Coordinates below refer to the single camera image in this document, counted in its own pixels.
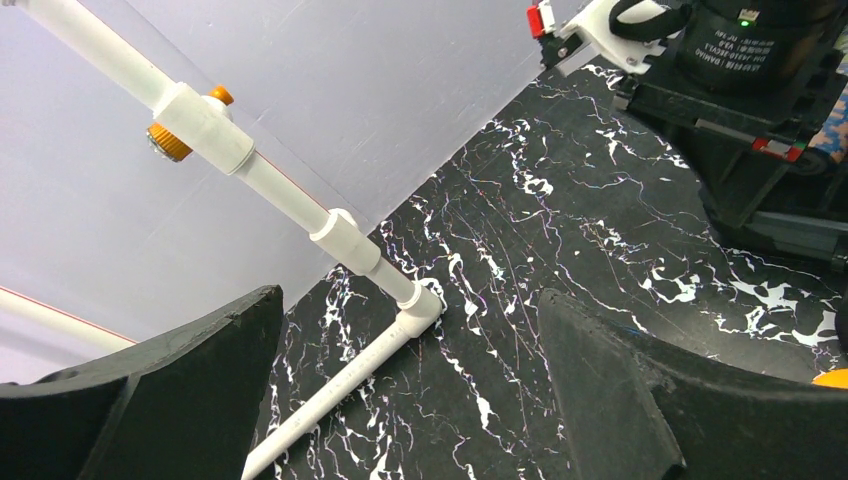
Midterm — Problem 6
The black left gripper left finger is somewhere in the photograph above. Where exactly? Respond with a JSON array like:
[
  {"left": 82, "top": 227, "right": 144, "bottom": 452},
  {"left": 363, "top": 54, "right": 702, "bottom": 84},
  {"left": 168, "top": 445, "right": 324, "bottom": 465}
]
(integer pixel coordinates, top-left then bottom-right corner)
[{"left": 1, "top": 285, "right": 284, "bottom": 479}]

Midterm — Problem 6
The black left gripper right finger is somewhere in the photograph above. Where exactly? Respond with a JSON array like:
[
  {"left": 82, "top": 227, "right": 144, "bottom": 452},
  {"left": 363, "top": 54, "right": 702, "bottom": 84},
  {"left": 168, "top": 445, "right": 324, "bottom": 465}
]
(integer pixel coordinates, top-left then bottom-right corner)
[{"left": 537, "top": 289, "right": 847, "bottom": 479}]

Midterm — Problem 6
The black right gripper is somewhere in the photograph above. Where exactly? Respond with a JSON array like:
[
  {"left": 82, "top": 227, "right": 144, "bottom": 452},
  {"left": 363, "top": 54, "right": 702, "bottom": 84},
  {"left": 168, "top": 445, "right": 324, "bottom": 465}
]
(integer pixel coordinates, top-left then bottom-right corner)
[{"left": 614, "top": 64, "right": 847, "bottom": 187}]

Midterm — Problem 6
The blue orange poker chip stack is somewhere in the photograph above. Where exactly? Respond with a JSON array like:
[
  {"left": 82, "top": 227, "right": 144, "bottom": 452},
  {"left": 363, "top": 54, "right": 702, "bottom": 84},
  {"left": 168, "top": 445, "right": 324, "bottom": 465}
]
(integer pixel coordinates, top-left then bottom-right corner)
[{"left": 808, "top": 87, "right": 847, "bottom": 164}]

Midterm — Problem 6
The black poker set case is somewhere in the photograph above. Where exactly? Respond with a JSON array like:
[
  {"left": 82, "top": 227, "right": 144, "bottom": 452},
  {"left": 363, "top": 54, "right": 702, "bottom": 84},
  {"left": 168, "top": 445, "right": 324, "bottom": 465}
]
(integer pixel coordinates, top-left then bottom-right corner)
[{"left": 700, "top": 153, "right": 847, "bottom": 273}]

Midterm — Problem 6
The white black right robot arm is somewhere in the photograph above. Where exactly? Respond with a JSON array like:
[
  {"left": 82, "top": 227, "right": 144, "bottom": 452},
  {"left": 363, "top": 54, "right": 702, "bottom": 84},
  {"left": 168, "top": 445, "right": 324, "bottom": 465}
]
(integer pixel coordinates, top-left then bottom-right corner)
[{"left": 609, "top": 1, "right": 847, "bottom": 228}]

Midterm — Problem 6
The yellow big blind button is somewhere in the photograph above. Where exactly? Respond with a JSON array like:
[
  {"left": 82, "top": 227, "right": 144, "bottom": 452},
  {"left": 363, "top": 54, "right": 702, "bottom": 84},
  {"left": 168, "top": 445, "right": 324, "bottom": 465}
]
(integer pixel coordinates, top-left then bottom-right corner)
[{"left": 812, "top": 368, "right": 848, "bottom": 389}]

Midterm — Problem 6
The orange knob on pole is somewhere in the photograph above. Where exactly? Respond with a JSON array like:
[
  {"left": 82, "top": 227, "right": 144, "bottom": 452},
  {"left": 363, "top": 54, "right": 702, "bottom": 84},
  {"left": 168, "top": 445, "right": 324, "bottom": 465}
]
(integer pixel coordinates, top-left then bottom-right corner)
[{"left": 146, "top": 85, "right": 234, "bottom": 163}]

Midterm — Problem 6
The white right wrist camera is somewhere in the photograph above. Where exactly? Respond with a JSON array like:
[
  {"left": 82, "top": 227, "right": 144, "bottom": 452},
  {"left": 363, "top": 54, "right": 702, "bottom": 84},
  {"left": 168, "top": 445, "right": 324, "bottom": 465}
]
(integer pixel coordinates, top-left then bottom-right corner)
[{"left": 526, "top": 1, "right": 665, "bottom": 74}]

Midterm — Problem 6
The white pvc pipe frame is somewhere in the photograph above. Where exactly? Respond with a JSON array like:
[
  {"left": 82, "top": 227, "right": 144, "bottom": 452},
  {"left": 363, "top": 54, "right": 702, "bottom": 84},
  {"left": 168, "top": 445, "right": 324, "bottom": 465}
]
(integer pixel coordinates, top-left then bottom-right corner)
[{"left": 2, "top": 1, "right": 442, "bottom": 479}]

